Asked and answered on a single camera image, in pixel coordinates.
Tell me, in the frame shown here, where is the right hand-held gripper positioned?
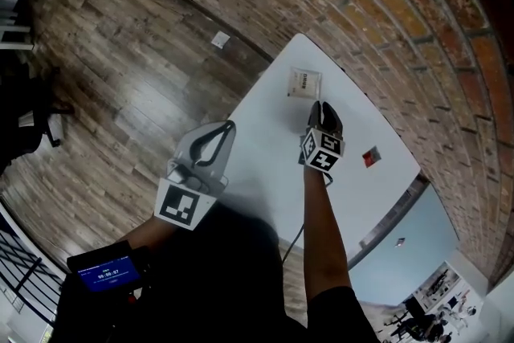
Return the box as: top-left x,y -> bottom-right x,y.
299,100 -> 346,174

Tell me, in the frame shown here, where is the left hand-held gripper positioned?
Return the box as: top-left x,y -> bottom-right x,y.
153,120 -> 237,231

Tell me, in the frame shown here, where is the white sachet packet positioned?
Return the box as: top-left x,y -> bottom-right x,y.
288,66 -> 324,100

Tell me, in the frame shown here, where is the small red square packet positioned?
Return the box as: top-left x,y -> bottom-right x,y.
361,145 -> 381,169

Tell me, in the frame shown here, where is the person's right forearm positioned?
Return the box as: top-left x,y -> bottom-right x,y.
303,164 -> 354,302

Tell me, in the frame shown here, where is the person's left forearm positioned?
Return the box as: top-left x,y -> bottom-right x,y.
128,212 -> 190,254

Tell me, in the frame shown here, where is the white square floor plate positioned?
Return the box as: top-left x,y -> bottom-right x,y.
211,31 -> 231,49

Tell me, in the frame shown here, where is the person's black clothing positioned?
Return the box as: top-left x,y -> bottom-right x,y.
50,196 -> 381,343

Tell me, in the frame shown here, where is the black wrist screen device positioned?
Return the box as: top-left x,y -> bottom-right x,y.
66,239 -> 152,294

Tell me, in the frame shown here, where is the black metal railing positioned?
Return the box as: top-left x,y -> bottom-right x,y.
0,228 -> 67,326

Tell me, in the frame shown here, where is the black mesh office chair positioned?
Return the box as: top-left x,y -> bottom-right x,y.
383,296 -> 443,343

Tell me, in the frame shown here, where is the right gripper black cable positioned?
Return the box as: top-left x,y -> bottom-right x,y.
280,171 -> 335,266

